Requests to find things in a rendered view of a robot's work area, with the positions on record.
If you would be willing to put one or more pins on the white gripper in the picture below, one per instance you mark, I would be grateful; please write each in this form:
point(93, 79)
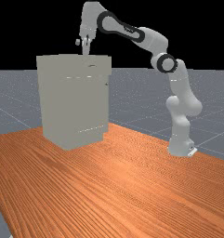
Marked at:
point(86, 36)

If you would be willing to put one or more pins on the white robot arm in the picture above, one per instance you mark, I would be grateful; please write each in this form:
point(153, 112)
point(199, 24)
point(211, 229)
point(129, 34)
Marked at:
point(178, 105)

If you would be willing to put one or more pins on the pale grey cabinet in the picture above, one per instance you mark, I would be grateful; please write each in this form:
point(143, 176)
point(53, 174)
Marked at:
point(74, 102)

